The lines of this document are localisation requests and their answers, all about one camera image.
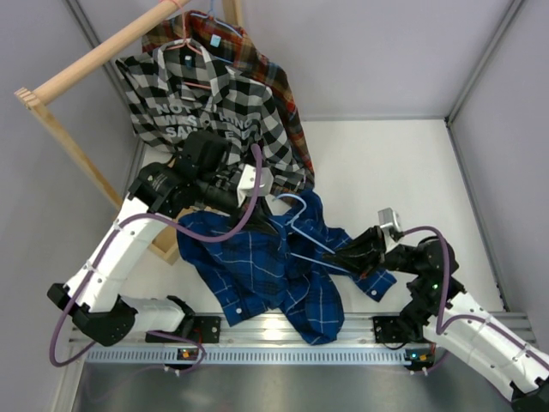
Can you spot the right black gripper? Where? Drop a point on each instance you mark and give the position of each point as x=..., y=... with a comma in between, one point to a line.
x=365, y=254

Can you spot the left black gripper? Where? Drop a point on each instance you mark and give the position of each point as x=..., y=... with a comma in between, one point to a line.
x=259, y=219

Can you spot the blue plaid shirt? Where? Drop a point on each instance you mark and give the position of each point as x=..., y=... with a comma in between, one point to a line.
x=253, y=272

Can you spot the light blue wire hanger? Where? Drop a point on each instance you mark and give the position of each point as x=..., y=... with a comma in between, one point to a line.
x=291, y=224

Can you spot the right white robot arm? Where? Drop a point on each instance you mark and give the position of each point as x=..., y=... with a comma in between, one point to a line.
x=443, y=312

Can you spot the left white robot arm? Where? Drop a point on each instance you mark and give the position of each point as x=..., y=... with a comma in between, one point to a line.
x=92, y=299

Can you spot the black white checkered shirt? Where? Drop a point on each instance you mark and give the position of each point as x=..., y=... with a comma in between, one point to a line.
x=239, y=109

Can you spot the red brown plaid shirt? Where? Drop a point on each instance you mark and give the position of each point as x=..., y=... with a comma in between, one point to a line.
x=254, y=65

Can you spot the blue hanger under plaid shirt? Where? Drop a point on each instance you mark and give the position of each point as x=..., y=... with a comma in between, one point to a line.
x=222, y=39

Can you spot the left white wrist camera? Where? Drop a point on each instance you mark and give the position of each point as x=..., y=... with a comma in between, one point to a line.
x=247, y=182

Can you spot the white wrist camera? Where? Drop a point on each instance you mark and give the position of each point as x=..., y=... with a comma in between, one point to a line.
x=390, y=223
x=247, y=182

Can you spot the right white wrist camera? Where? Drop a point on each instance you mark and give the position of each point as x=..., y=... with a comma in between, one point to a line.
x=390, y=223

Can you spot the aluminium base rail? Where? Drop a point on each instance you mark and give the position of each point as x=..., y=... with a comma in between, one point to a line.
x=269, y=330

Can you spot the pink wire hanger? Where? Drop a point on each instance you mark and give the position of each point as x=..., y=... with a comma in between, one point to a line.
x=187, y=64

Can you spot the perforated cable duct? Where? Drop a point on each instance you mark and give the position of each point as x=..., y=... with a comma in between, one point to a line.
x=179, y=356

